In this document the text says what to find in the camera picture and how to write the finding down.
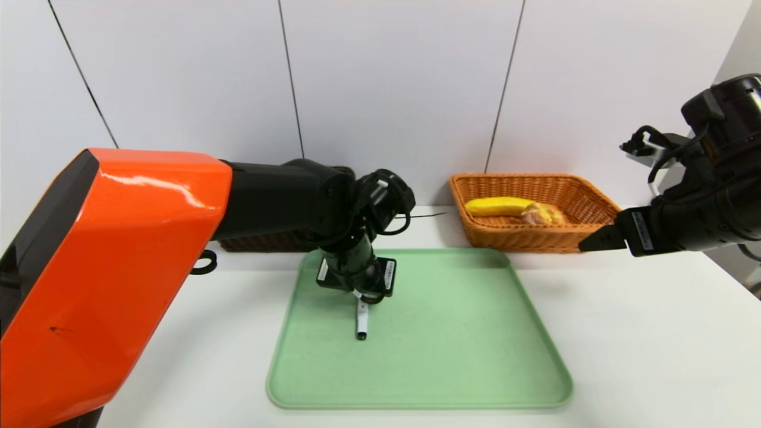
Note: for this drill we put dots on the dark brown wicker basket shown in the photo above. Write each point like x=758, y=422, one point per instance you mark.
x=267, y=242

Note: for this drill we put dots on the round brown bread bun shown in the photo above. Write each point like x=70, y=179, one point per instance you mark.
x=542, y=215

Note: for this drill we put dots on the yellow banana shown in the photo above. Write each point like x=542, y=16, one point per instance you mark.
x=493, y=207

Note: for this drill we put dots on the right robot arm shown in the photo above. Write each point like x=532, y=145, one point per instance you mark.
x=719, y=202

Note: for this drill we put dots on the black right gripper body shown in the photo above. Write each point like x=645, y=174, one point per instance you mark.
x=640, y=232

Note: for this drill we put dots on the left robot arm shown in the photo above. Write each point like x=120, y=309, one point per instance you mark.
x=119, y=267

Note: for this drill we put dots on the white marker pen black caps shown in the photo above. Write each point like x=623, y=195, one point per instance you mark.
x=362, y=321

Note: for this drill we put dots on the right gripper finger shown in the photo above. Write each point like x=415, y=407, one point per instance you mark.
x=606, y=241

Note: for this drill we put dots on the orange wicker basket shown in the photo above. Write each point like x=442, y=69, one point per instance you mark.
x=535, y=238

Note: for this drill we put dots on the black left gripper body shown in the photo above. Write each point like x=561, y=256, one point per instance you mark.
x=387, y=276

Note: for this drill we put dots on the light green plastic tray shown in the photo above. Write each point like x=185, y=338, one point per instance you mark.
x=446, y=345

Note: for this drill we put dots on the thin black zip tie tail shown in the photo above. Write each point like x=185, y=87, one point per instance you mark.
x=422, y=215

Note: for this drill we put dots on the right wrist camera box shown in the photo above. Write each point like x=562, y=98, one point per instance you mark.
x=669, y=142

